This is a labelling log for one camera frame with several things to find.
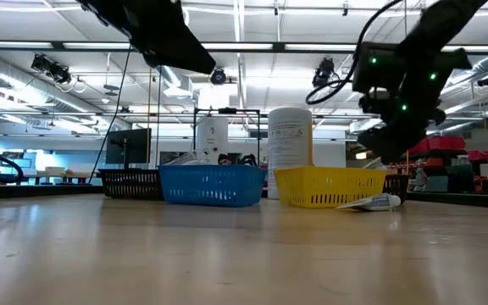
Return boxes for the black ceiling spotlights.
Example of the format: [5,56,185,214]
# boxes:
[30,53,73,85]

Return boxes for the white wipes canister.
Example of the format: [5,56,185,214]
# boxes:
[267,108,314,200]

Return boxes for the yellow plastic basket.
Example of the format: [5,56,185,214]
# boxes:
[274,165,388,208]

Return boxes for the black frame stand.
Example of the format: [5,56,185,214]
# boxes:
[191,107,262,169]

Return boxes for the white column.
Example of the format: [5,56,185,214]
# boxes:
[197,116,230,166]

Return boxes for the black monitor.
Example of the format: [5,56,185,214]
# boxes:
[105,128,153,170]

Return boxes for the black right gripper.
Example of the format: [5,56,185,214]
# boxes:
[357,54,472,164]

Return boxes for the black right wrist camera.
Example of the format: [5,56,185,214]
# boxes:
[352,41,402,94]

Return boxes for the white red toothpaste tube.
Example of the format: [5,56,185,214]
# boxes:
[335,193,402,212]

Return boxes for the black dome camera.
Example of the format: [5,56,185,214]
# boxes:
[209,67,228,86]

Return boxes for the blue plastic basket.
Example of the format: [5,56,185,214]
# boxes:
[158,164,268,208]

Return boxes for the black mesh basket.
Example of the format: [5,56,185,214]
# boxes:
[98,168,164,201]
[381,174,410,203]

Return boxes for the overhead light bar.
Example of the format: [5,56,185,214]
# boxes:
[0,40,488,55]

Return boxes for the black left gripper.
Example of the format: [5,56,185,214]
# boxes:
[76,0,217,75]

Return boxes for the thin black cable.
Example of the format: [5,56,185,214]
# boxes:
[87,44,133,186]

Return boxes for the parts bin rack cart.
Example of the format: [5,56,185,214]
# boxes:
[385,147,488,195]

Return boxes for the black aluminium table frame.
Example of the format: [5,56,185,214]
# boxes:
[0,185,488,209]

